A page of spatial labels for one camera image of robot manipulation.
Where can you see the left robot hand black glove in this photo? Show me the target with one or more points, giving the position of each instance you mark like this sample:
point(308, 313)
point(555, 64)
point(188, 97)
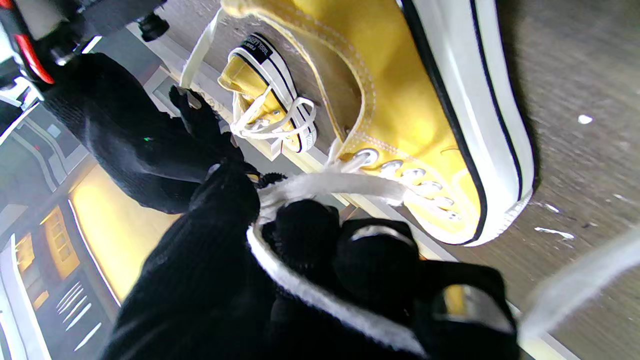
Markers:
point(200, 290)

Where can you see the right robot hand black glove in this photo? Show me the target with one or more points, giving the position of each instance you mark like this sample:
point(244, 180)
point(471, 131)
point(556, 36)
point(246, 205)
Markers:
point(130, 135)

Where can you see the yellow canvas sneaker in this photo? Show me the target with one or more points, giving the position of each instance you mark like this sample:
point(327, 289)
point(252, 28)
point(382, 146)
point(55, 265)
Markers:
point(425, 100)
point(270, 65)

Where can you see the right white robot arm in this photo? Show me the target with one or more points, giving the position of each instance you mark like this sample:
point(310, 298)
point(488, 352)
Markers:
point(30, 40)

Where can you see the printed kitchen backdrop banner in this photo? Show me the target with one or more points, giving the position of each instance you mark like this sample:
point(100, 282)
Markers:
point(75, 240)

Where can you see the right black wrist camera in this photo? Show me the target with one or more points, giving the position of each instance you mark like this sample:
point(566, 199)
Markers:
point(152, 25)

